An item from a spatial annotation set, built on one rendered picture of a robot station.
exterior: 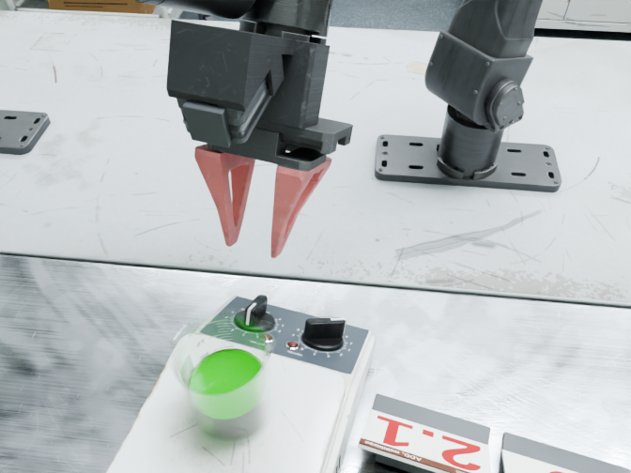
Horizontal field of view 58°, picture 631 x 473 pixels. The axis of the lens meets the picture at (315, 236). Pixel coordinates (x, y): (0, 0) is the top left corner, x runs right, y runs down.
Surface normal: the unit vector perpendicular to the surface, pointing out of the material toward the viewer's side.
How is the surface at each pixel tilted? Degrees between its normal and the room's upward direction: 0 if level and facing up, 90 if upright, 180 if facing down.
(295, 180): 81
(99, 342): 0
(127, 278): 0
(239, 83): 60
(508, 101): 90
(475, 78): 73
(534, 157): 0
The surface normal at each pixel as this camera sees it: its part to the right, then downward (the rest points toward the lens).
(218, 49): -0.28, 0.27
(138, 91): 0.00, -0.67
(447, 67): -0.78, 0.22
